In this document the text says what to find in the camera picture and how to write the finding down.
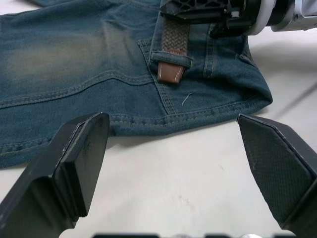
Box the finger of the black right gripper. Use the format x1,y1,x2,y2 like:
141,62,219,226
159,0,225,25

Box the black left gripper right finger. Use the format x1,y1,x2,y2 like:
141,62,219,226
236,114,317,238

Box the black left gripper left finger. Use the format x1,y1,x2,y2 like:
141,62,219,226
0,112,110,238

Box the brown braided belt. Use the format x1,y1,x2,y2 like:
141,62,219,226
158,20,191,84

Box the blue denim shorts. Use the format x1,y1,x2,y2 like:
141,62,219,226
0,0,273,167

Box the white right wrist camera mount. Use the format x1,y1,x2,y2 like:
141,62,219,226
244,0,277,35

